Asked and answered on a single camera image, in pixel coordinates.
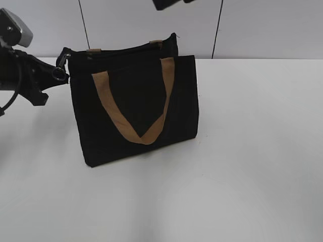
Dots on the black tote bag tan handles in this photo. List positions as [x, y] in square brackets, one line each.
[131, 101]

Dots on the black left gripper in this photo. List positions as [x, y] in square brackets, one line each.
[28, 75]

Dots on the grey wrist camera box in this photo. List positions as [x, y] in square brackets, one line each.
[14, 31]

